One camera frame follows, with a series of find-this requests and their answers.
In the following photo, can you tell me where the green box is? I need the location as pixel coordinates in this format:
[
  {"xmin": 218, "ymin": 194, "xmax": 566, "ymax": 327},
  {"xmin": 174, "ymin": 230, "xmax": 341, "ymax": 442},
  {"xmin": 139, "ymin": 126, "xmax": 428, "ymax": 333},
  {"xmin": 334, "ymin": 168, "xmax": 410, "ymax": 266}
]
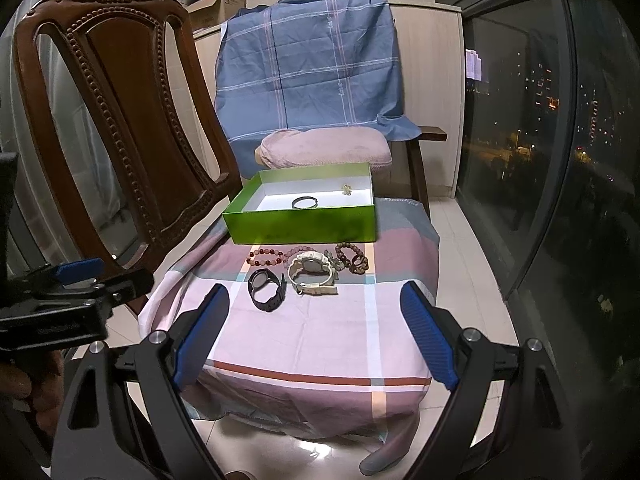
[{"xmin": 222, "ymin": 162, "xmax": 377, "ymax": 246}]

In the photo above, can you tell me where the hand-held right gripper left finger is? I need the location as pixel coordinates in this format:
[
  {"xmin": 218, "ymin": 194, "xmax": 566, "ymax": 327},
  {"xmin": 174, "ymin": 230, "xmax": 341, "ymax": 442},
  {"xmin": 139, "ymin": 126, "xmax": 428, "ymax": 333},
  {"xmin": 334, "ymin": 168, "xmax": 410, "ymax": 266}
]
[{"xmin": 50, "ymin": 282, "xmax": 231, "ymax": 480}]

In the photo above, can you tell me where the pink cushion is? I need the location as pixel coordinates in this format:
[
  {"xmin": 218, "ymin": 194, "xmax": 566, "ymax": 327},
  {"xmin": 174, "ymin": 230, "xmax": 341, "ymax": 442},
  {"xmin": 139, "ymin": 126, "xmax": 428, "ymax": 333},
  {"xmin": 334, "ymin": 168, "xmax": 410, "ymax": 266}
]
[{"xmin": 254, "ymin": 127, "xmax": 393, "ymax": 171}]

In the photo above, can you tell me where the black wristwatch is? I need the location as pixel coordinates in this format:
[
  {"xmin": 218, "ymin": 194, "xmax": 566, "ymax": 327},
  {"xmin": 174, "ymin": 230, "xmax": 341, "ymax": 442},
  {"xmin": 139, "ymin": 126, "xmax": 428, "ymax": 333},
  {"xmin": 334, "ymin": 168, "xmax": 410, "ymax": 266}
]
[{"xmin": 248, "ymin": 268, "xmax": 287, "ymax": 313}]

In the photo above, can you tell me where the paper on window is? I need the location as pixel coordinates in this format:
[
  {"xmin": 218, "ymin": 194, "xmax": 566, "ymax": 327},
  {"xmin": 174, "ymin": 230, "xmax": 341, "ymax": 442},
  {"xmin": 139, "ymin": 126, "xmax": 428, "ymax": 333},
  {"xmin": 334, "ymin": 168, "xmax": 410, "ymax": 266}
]
[{"xmin": 465, "ymin": 49, "xmax": 486, "ymax": 83}]

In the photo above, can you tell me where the blue plaid cloth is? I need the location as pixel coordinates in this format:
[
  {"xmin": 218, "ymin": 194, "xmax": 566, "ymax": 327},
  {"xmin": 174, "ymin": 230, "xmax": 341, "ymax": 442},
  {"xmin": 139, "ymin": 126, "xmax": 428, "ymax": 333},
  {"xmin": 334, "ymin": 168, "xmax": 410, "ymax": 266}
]
[{"xmin": 214, "ymin": 0, "xmax": 423, "ymax": 181}]

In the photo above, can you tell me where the red bead bracelet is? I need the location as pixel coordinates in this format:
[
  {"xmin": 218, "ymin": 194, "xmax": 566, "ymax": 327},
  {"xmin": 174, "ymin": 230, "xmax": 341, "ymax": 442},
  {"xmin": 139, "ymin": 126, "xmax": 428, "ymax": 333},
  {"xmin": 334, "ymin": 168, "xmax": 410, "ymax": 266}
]
[{"xmin": 246, "ymin": 246, "xmax": 285, "ymax": 268}]

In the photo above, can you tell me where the pink plaid sheet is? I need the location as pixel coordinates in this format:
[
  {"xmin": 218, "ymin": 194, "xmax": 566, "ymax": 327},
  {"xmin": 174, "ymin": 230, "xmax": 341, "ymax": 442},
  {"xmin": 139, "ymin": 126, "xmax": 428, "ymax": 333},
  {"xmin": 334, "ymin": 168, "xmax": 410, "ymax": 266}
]
[{"xmin": 137, "ymin": 197, "xmax": 441, "ymax": 476}]

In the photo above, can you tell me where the white wristwatch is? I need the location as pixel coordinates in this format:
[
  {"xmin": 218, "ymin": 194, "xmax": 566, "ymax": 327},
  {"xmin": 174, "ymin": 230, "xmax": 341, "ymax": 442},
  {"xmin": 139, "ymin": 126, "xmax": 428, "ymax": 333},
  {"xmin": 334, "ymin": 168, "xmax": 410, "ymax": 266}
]
[{"xmin": 286, "ymin": 251, "xmax": 338, "ymax": 297}]

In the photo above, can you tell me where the wooden armchair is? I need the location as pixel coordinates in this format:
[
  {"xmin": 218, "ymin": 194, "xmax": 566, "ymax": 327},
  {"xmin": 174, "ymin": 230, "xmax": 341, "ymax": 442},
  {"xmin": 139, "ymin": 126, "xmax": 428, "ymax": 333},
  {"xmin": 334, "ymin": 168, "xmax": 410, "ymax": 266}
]
[{"xmin": 390, "ymin": 125, "xmax": 448, "ymax": 206}]

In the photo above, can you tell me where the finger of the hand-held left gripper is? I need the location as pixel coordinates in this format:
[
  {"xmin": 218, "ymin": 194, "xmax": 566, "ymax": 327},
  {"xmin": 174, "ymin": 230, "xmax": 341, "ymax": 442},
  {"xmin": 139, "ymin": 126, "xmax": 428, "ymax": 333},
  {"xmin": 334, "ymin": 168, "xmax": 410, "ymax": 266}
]
[
  {"xmin": 20, "ymin": 258, "xmax": 104, "ymax": 291},
  {"xmin": 65, "ymin": 269, "xmax": 155, "ymax": 311}
]

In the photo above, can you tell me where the cardboard box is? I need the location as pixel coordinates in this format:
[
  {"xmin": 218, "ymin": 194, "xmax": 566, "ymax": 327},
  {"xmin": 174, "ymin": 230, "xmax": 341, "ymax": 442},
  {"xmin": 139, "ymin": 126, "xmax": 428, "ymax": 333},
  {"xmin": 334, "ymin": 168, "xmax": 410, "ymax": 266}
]
[{"xmin": 187, "ymin": 0, "xmax": 249, "ymax": 31}]

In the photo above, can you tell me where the carved wooden chair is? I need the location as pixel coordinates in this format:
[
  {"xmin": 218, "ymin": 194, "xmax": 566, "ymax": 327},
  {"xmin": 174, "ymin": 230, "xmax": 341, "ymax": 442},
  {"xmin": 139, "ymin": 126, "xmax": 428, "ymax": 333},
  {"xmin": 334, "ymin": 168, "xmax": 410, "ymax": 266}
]
[{"xmin": 12, "ymin": 0, "xmax": 243, "ymax": 318}]

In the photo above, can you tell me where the brown bead bracelet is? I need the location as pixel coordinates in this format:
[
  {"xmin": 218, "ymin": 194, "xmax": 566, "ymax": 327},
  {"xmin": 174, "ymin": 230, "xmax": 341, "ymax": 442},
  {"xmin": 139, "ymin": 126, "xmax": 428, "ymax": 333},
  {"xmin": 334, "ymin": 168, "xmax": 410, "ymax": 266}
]
[{"xmin": 335, "ymin": 242, "xmax": 370, "ymax": 277}]

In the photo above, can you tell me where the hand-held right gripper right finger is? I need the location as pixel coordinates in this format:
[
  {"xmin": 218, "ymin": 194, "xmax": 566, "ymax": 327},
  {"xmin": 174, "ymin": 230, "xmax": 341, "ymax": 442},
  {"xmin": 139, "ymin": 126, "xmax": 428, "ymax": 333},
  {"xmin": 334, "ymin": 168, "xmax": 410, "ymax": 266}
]
[{"xmin": 400, "ymin": 280, "xmax": 596, "ymax": 480}]

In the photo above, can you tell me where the person's left hand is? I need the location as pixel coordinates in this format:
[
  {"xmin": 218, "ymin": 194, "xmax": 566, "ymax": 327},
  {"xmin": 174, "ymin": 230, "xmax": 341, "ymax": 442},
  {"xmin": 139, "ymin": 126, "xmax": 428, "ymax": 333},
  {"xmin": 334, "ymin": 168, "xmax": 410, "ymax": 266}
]
[{"xmin": 0, "ymin": 350, "xmax": 63, "ymax": 441}]

